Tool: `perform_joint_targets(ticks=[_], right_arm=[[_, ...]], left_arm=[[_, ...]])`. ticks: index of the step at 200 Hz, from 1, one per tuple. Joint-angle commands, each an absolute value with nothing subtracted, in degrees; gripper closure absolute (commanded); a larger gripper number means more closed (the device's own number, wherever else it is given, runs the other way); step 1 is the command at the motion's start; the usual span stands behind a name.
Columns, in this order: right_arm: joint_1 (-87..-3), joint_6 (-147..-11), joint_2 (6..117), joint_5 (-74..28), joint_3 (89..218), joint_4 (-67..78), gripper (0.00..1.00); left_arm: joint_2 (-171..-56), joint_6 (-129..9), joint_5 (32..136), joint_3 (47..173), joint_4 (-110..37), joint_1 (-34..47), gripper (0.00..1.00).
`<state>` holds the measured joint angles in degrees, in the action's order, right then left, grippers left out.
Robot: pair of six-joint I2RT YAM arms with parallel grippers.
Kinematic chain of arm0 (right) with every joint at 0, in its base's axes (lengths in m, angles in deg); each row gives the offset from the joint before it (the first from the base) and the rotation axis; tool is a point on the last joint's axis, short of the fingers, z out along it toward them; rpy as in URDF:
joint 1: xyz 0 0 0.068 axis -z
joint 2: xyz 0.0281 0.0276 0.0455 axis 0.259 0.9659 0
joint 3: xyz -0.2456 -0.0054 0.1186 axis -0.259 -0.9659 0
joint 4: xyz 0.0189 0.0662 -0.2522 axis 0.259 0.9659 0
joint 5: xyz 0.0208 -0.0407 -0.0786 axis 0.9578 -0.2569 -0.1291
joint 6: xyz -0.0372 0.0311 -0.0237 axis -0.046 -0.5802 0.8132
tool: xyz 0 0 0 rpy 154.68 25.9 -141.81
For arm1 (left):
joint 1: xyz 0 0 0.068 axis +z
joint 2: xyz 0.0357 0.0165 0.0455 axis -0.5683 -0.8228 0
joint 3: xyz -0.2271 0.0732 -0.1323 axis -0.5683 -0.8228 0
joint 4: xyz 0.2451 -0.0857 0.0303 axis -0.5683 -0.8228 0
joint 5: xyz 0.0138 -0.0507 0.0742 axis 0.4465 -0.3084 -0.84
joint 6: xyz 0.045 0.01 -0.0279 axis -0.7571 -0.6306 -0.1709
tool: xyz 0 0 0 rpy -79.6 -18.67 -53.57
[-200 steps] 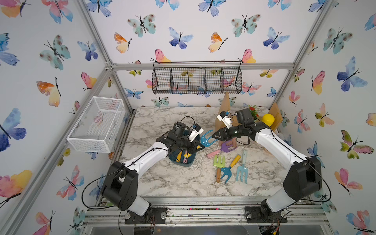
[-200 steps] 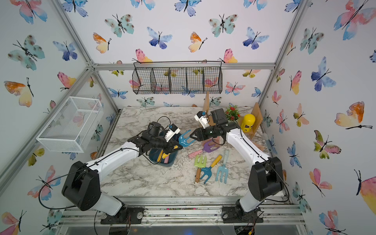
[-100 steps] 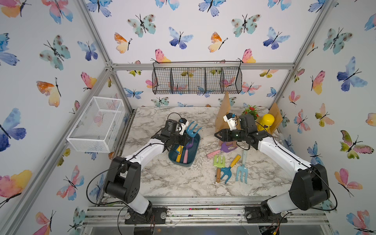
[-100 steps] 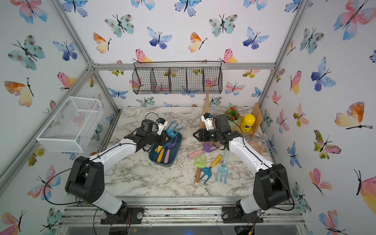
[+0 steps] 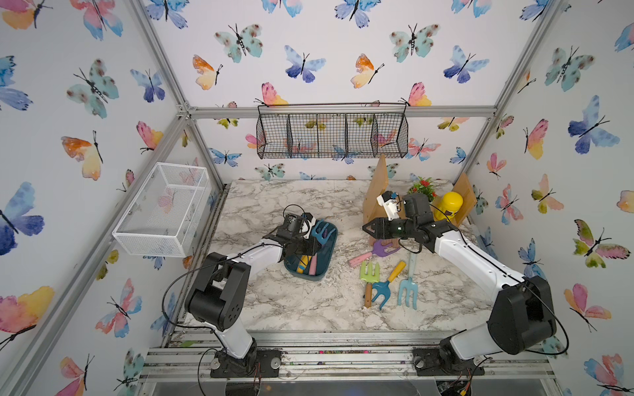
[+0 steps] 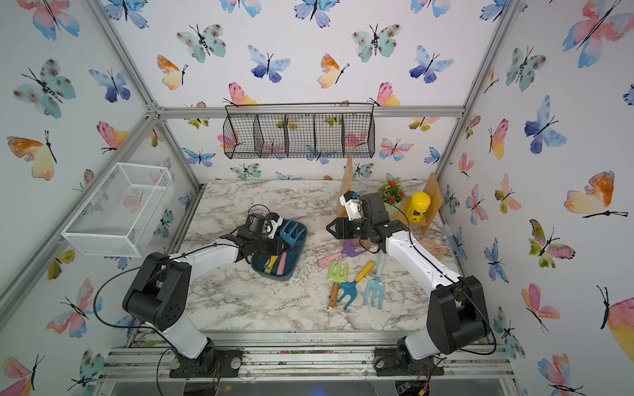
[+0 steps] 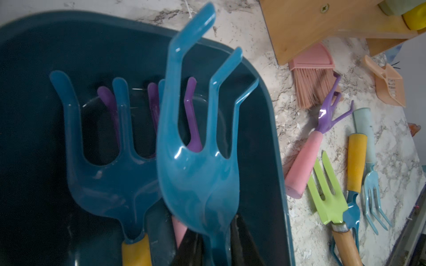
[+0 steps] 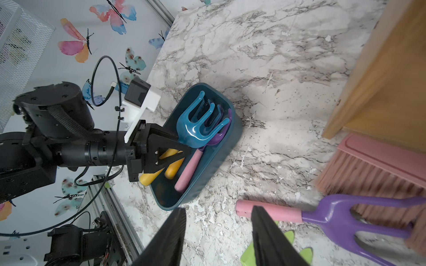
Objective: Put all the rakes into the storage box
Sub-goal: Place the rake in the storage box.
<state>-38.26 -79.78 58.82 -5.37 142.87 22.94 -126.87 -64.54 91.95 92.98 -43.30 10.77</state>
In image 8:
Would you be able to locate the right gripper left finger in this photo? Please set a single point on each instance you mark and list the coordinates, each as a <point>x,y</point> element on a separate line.
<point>166,247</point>

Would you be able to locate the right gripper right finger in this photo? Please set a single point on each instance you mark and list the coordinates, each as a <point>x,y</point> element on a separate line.
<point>271,246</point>

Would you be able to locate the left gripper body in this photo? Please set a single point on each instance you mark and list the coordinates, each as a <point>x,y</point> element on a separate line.
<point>152,148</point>

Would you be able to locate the purple fork pink handle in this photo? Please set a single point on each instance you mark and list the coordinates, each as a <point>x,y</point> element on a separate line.
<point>188,172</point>

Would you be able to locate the teal rake yellow handle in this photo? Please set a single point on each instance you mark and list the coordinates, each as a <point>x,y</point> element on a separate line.
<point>200,122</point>

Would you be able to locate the purple rake pink handle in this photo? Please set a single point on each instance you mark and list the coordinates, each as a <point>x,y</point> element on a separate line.
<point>333,215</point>

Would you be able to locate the teal plastic storage box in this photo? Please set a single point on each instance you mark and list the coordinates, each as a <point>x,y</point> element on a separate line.
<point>162,187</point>

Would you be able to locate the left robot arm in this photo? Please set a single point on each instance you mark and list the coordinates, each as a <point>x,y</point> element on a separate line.
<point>60,132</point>

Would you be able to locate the pink hand brush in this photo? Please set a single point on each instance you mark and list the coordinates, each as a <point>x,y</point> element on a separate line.
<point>365,167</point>

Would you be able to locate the wooden shelf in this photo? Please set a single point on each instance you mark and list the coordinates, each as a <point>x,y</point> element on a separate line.
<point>385,96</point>

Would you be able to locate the green rake wooden handle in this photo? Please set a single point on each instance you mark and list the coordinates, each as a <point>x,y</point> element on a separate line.
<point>306,254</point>

